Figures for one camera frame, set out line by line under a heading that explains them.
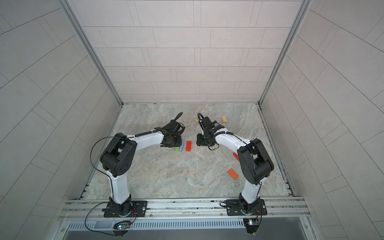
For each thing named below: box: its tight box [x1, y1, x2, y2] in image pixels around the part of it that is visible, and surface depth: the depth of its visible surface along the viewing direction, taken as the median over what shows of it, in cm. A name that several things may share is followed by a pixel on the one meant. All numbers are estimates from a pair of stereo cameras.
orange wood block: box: [227, 169, 239, 180], surface depth 84 cm
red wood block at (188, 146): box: [186, 141, 192, 152], surface depth 93 cm
